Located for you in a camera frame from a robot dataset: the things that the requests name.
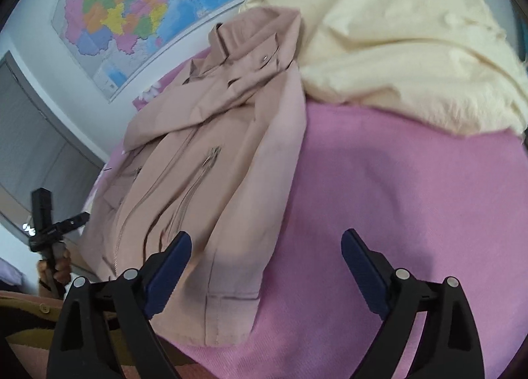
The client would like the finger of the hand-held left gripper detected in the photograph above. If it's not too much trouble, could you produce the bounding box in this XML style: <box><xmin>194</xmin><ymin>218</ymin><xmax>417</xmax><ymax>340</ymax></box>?
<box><xmin>32</xmin><ymin>188</ymin><xmax>54</xmax><ymax>236</ymax></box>
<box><xmin>52</xmin><ymin>212</ymin><xmax>90</xmax><ymax>236</ymax></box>

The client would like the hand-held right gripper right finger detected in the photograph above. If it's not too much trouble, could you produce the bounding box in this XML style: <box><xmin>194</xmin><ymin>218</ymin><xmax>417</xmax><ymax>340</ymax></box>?
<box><xmin>341</xmin><ymin>229</ymin><xmax>485</xmax><ymax>379</ymax></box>

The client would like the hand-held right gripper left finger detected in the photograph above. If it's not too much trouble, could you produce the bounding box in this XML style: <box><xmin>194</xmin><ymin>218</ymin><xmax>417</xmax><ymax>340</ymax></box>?
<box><xmin>46</xmin><ymin>231</ymin><xmax>193</xmax><ymax>379</ymax></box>

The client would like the dusty pink jacket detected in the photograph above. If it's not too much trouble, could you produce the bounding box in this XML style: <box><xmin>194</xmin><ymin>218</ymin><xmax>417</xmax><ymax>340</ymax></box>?
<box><xmin>78</xmin><ymin>6</ymin><xmax>308</xmax><ymax>349</ymax></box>

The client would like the person's left hand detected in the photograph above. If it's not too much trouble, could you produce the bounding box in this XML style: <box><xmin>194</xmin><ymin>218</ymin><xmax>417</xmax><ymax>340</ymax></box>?
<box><xmin>37</xmin><ymin>243</ymin><xmax>73</xmax><ymax>293</ymax></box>

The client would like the lavender cloth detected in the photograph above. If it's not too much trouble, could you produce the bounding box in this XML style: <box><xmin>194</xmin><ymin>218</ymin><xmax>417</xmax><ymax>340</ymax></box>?
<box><xmin>0</xmin><ymin>257</ymin><xmax>24</xmax><ymax>286</ymax></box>

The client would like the grey wardrobe door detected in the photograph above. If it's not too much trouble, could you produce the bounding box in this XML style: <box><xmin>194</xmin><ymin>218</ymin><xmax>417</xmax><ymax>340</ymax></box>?
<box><xmin>0</xmin><ymin>51</ymin><xmax>106</xmax><ymax>231</ymax></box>

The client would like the pink floral printed blanket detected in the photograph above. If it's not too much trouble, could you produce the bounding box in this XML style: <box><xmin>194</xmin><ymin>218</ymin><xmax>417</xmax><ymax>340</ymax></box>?
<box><xmin>88</xmin><ymin>47</ymin><xmax>528</xmax><ymax>379</ymax></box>

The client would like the cream yellow garment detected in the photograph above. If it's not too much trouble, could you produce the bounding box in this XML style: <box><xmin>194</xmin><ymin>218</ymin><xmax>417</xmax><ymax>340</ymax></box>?
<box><xmin>239</xmin><ymin>0</ymin><xmax>527</xmax><ymax>139</ymax></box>

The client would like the colourful wall map poster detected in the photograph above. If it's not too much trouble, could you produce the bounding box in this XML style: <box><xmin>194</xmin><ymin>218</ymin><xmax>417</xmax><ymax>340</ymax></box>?
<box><xmin>51</xmin><ymin>0</ymin><xmax>298</xmax><ymax>104</ymax></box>

